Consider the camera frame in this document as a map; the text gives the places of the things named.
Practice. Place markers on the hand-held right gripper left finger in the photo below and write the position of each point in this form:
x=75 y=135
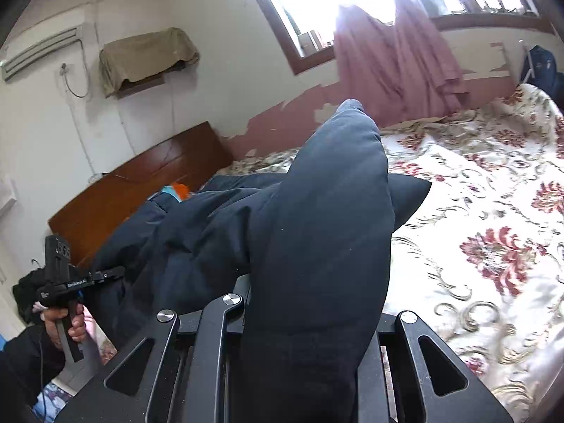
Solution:
x=222 y=313

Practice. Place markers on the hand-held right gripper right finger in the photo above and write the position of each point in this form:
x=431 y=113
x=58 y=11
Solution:
x=407 y=332

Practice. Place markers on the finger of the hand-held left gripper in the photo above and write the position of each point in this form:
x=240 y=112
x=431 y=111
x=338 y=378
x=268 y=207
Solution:
x=108 y=275

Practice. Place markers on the dark navy puffer jacket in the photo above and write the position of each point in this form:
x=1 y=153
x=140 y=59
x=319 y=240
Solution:
x=317 y=229

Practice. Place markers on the person's left forearm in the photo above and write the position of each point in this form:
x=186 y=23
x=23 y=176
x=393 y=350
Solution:
x=22 y=361

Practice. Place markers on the person's left hand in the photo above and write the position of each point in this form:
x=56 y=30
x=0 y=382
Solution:
x=79 y=324

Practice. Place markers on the black bag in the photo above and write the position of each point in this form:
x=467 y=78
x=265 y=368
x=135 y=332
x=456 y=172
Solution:
x=26 y=291

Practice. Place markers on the brown wooden headboard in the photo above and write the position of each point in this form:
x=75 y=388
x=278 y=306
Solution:
x=132 y=176

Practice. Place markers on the orange and blue cloth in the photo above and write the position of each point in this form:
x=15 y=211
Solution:
x=178 y=190

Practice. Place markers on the floral bed sheet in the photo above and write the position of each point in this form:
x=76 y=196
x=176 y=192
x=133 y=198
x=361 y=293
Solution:
x=462 y=176

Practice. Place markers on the olive cloth covered shelf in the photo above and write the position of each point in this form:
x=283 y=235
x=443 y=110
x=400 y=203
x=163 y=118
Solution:
x=145 y=53

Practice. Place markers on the pink curtain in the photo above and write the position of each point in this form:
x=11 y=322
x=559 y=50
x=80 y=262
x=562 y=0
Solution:
x=374 y=61

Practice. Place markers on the brown framed window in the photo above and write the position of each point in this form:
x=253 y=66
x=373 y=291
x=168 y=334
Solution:
x=284 y=35

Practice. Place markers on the dark blue bag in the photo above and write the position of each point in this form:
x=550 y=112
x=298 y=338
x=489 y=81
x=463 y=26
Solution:
x=544 y=66

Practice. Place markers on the white wall air conditioner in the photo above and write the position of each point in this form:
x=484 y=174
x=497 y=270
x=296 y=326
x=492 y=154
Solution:
x=35 y=53

